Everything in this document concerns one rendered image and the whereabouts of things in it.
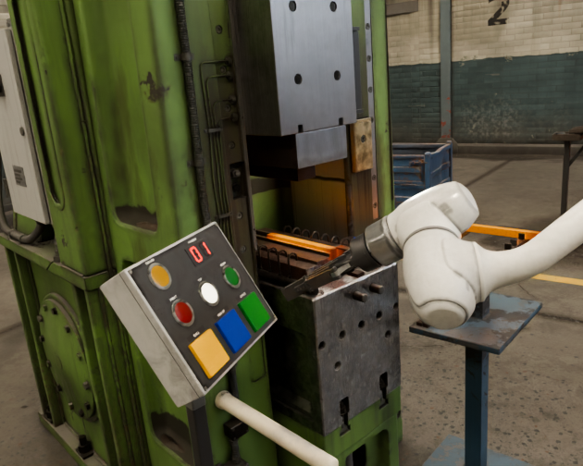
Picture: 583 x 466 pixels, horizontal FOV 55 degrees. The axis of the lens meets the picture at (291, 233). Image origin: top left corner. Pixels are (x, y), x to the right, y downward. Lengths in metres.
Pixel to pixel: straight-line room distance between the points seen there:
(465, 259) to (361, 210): 1.05
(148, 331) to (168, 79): 0.65
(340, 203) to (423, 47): 7.87
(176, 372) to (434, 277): 0.51
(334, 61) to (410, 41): 8.19
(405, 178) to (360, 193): 3.46
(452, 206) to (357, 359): 0.86
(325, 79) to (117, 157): 0.67
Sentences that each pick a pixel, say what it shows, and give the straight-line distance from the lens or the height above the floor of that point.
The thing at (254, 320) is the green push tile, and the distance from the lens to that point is 1.28.
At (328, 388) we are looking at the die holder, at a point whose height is 0.62.
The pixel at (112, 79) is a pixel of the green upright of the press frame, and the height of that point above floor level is 1.54.
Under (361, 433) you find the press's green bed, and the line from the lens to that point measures 1.94.
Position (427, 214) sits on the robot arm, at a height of 1.26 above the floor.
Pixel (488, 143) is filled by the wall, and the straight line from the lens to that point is 9.44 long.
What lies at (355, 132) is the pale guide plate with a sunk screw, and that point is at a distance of 1.88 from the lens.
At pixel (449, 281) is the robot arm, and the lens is 0.92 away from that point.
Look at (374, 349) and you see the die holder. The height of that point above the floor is 0.66.
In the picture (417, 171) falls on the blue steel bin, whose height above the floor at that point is 0.54.
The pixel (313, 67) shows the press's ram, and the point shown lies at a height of 1.53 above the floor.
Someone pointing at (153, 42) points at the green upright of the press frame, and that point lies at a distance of 1.46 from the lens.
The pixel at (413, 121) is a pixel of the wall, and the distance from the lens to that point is 9.84.
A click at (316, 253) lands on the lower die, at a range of 1.71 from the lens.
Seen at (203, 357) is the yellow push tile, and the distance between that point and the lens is 1.12.
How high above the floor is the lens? 1.53
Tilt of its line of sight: 16 degrees down
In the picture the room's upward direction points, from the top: 5 degrees counter-clockwise
